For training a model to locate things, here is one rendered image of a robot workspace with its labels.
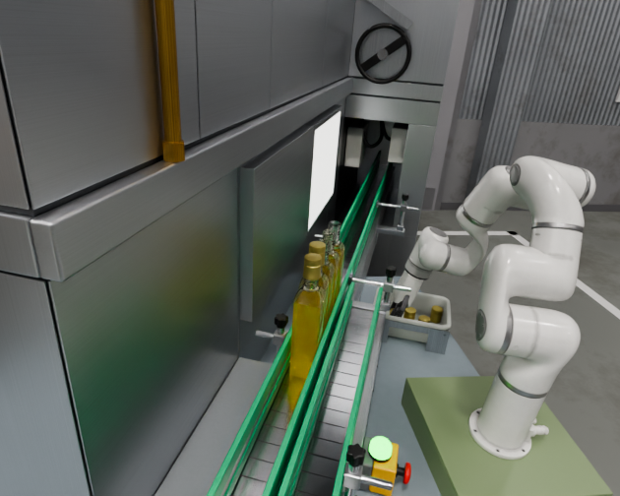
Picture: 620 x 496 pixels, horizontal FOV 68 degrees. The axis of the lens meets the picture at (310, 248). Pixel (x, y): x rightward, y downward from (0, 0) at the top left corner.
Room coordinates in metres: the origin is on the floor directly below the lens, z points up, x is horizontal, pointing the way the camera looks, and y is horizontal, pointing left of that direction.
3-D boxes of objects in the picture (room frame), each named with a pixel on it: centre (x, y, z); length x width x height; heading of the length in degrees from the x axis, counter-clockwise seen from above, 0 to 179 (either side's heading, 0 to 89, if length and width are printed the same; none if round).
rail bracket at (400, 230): (1.69, -0.33, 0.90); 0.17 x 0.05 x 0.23; 78
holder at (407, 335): (1.16, -0.29, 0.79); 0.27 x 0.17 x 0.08; 78
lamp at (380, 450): (0.63, -0.16, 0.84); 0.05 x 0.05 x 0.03
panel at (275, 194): (1.26, 0.03, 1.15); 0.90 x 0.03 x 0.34; 168
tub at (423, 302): (1.16, -0.31, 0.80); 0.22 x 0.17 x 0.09; 78
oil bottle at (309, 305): (0.79, -0.01, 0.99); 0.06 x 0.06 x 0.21; 77
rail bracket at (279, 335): (0.81, 0.07, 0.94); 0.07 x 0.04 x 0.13; 78
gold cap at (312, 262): (0.79, -0.01, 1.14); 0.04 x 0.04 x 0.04
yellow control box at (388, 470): (0.63, -0.17, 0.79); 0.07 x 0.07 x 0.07; 78
